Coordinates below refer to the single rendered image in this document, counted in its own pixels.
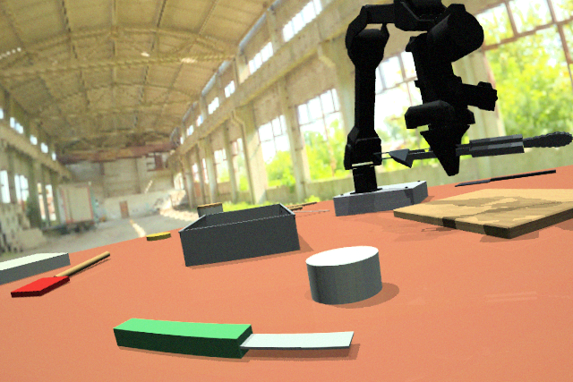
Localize light wooden cutting board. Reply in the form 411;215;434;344
393;189;573;239

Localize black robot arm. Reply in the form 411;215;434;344
343;0;498;195

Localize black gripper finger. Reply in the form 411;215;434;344
420;124;463;176
455;125;470;174

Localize dark grey rectangular tin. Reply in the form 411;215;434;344
178;203;300;267

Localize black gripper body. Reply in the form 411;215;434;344
404;66;475;130

